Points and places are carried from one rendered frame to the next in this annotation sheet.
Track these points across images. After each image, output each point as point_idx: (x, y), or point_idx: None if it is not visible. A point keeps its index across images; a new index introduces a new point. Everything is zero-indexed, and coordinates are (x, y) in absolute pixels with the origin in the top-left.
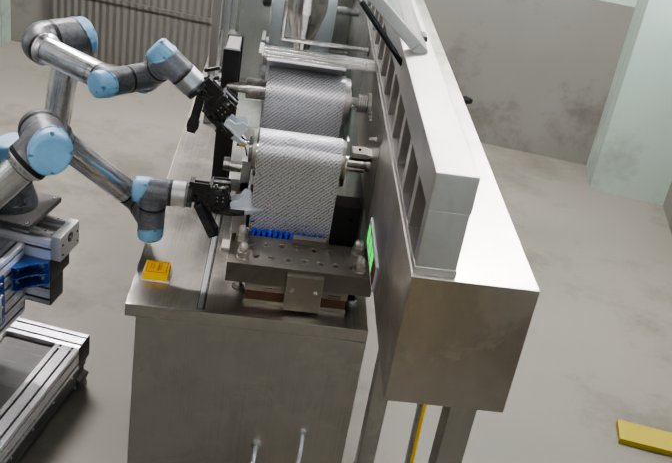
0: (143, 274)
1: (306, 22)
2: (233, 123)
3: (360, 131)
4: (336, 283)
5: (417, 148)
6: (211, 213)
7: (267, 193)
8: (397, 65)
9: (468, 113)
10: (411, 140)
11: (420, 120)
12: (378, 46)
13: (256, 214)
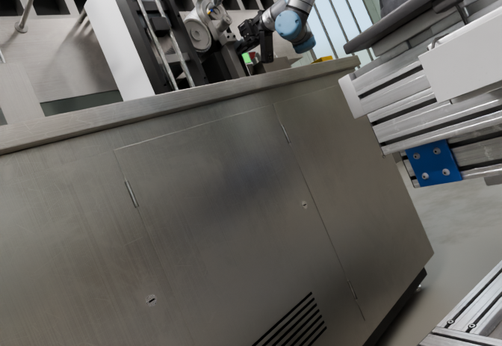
0: (332, 57)
1: None
2: None
3: (93, 81)
4: None
5: None
6: (260, 47)
7: None
8: None
9: None
10: None
11: None
12: (68, 7)
13: (239, 57)
